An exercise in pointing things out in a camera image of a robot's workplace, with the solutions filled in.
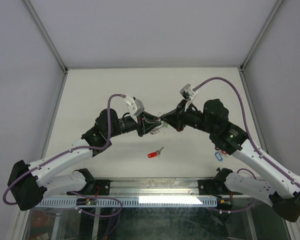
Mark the aluminium mounting rail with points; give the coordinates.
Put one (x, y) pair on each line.
(135, 187)

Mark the blue tag key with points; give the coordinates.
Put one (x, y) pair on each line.
(218, 156)

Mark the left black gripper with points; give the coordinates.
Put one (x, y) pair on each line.
(145, 124)

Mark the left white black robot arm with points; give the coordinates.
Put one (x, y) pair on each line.
(32, 182)

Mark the white slotted cable duct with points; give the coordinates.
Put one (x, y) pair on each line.
(169, 201)

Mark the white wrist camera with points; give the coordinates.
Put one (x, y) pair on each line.
(134, 106)
(189, 94)

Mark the metal keyring with yellow handle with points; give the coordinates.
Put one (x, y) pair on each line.
(156, 130)

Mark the right aluminium frame post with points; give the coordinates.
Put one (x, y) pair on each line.
(262, 33)

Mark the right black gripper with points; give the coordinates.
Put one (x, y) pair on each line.
(178, 114)

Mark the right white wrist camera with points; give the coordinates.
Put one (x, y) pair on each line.
(189, 94)

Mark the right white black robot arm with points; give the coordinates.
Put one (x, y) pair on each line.
(280, 188)

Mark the aluminium frame post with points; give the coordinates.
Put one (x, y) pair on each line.
(29, 7)
(262, 33)

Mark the left aluminium frame post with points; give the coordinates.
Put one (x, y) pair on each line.
(29, 7)

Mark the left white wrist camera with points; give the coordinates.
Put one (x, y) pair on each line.
(134, 106)

